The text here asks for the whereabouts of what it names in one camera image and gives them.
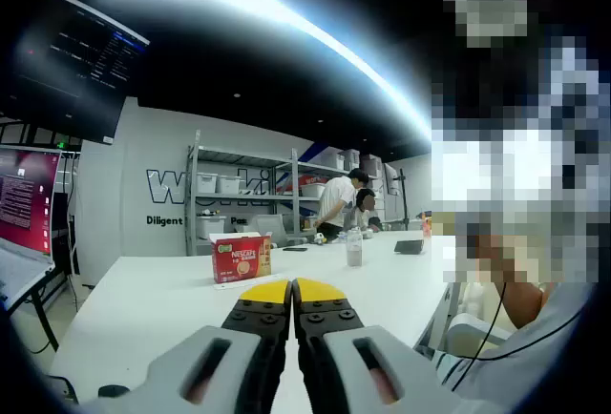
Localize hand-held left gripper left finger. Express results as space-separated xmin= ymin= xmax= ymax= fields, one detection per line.
xmin=80 ymin=279 xmax=293 ymax=414

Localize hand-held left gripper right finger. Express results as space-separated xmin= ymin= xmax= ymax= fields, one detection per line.
xmin=291 ymin=278 xmax=478 ymax=414

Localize clear plastic cup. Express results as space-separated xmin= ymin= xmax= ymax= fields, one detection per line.
xmin=345 ymin=226 xmax=365 ymax=268

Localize red coffee box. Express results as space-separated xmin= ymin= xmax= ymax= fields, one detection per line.
xmin=208 ymin=231 xmax=274 ymax=285

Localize black computer mouse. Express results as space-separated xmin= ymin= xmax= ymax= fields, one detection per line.
xmin=97 ymin=384 xmax=131 ymax=399

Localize white chair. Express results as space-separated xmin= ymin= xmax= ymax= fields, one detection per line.
xmin=414 ymin=282 xmax=515 ymax=362

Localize black smartphone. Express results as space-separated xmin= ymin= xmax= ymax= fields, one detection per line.
xmin=393 ymin=238 xmax=426 ymax=256

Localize person's grey shirt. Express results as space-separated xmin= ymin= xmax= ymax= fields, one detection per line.
xmin=433 ymin=282 xmax=591 ymax=414

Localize grey office chair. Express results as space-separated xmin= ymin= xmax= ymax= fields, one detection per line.
xmin=248 ymin=213 xmax=289 ymax=249

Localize black tripod stand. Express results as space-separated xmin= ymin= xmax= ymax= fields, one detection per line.
xmin=397 ymin=168 xmax=412 ymax=233

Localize group of white storage bins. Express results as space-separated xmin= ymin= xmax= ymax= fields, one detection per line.
xmin=194 ymin=148 xmax=383 ymax=243

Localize grey metal shelf rack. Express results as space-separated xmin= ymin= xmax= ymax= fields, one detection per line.
xmin=184 ymin=130 xmax=383 ymax=258

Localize white desk black legs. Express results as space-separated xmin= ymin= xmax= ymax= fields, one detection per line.
xmin=0 ymin=237 xmax=61 ymax=353

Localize curved monitor red screen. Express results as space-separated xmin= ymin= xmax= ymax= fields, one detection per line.
xmin=0 ymin=144 xmax=64 ymax=263

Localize black cable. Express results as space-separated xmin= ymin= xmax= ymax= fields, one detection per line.
xmin=470 ymin=282 xmax=508 ymax=362
xmin=476 ymin=306 xmax=591 ymax=362

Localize large black wall screen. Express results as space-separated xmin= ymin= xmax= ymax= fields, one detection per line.
xmin=0 ymin=0 xmax=151 ymax=146

